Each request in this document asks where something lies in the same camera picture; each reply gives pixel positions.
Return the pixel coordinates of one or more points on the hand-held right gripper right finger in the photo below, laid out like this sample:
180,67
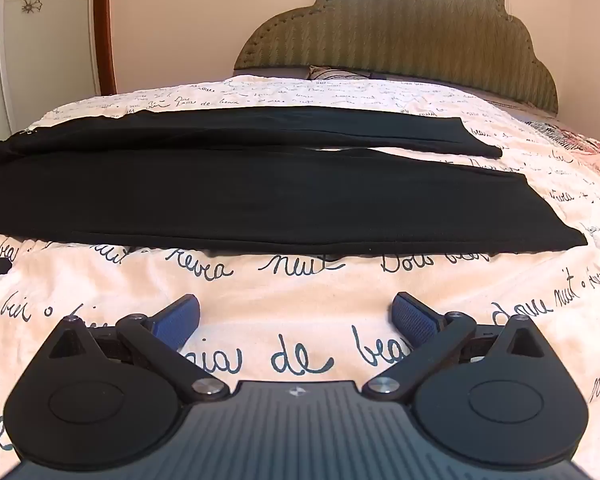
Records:
414,319

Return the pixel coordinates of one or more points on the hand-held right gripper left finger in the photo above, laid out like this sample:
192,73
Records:
176,321

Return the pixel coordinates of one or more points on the black pants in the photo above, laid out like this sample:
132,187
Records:
230,200

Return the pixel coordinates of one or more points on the white pillow with blue script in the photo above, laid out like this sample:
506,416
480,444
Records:
300,285

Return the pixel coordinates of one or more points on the floral glass wardrobe door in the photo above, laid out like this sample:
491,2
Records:
50,35

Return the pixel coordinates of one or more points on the floral patterned quilt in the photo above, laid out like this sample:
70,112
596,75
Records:
590,146

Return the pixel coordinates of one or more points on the patterned pillow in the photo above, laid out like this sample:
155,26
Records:
340,73

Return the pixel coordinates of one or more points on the green upholstered headboard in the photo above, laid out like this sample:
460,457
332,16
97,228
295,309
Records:
405,25

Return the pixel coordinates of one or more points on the brown wooden wardrobe frame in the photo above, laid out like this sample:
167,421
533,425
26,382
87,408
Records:
105,25

